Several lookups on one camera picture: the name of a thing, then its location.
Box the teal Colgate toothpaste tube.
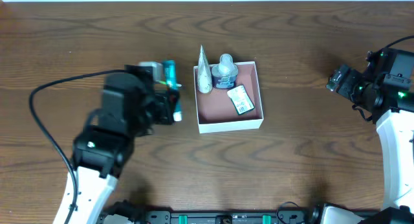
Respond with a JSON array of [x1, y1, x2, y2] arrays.
[[162, 60, 182, 122]]

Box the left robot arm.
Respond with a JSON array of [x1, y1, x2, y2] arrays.
[[54, 61, 179, 223]]

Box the green white soap bar pack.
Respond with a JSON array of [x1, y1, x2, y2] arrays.
[[227, 85, 255, 115]]

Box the Dettol foam soap bottle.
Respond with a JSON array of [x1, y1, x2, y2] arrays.
[[212, 54, 239, 89]]

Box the left black cable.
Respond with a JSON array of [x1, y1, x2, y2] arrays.
[[28, 69, 129, 224]]

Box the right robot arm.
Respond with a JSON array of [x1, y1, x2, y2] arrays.
[[316, 46, 413, 223]]

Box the green white toothbrush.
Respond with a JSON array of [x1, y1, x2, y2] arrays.
[[156, 80, 182, 87]]

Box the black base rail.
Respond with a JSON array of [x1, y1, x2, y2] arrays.
[[96, 201, 322, 224]]

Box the white Pantene tube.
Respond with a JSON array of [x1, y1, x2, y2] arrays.
[[197, 45, 213, 94]]

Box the right black cable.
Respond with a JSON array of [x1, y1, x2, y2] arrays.
[[383, 35, 414, 50]]

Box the white box pink interior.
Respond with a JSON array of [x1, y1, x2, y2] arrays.
[[194, 62, 264, 133]]

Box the black cable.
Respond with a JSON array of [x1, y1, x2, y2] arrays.
[[28, 69, 129, 224], [383, 35, 414, 50]]

